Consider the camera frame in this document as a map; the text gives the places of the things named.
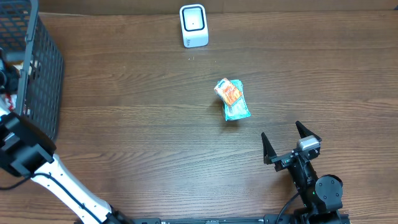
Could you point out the teal tissue packet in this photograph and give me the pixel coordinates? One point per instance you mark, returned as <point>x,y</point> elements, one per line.
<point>238,111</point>

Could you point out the small orange box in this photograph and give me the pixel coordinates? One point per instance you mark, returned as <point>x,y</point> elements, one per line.
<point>228,92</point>

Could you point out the white barcode scanner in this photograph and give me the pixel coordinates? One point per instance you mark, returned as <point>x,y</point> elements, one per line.
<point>194,25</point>

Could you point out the grey plastic mesh basket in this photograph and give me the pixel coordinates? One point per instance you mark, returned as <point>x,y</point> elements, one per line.
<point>25,39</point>

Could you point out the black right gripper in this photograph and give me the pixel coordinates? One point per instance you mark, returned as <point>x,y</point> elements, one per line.
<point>286,156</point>

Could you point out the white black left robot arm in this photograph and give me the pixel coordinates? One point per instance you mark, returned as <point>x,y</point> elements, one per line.
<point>27,152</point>

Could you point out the beige red snack bag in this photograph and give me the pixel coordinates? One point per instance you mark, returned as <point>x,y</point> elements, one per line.
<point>8,102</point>

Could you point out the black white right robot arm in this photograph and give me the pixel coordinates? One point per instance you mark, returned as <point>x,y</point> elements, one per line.
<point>318,199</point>

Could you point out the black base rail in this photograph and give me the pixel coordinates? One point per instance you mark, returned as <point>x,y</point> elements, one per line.
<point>217,220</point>

